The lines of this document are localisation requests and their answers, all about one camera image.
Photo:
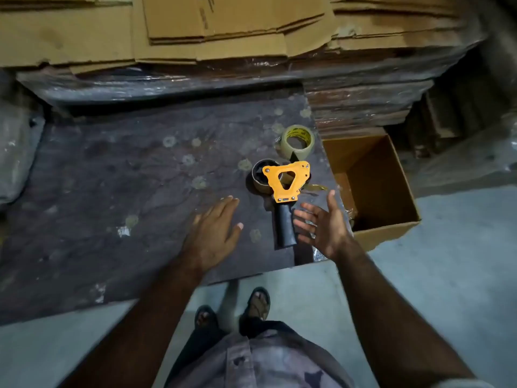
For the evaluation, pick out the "plastic-wrapped cardboard stack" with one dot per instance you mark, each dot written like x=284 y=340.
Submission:
x=355 y=96

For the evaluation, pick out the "person's left thumb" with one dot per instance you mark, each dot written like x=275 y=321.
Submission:
x=236 y=235

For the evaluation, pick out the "person's right sandal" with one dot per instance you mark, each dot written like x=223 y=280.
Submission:
x=258 y=305

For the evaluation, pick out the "dark plastic table cover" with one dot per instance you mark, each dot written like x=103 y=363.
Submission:
x=121 y=189

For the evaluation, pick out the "person's sandal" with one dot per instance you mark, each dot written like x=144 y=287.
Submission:
x=258 y=305
x=205 y=317

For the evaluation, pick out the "person's dark trousers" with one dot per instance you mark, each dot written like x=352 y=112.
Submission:
x=198 y=347

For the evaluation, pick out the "person's right little finger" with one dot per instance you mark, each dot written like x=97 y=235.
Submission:
x=309 y=237

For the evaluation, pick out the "brown packing tape roll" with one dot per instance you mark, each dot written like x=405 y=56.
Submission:
x=258 y=173

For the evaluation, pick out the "open brown cardboard box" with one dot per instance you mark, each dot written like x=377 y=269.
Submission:
x=375 y=185

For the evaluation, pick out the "person's right forearm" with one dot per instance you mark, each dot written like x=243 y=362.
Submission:
x=387 y=319

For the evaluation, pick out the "person's right thumb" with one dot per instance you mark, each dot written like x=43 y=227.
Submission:
x=332 y=202

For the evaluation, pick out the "person's left hand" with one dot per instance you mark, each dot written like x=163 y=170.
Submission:
x=210 y=238

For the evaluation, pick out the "pile of flattened cardboard sheets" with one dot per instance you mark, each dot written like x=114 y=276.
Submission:
x=242 y=24

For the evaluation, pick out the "grey plastic-wrapped bundle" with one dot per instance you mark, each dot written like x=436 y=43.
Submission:
x=18 y=153

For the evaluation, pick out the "clear packing tape roll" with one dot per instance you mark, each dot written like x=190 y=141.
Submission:
x=299 y=135

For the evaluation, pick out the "person's left sandal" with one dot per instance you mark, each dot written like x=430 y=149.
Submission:
x=205 y=317

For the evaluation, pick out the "person's left forearm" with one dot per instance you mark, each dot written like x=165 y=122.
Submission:
x=141 y=327

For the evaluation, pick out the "person's grey patterned shirt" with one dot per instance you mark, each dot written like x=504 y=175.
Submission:
x=266 y=363

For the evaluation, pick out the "person's right hand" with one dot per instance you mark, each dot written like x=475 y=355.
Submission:
x=329 y=232

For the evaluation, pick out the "person's right middle finger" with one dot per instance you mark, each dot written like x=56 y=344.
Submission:
x=305 y=216

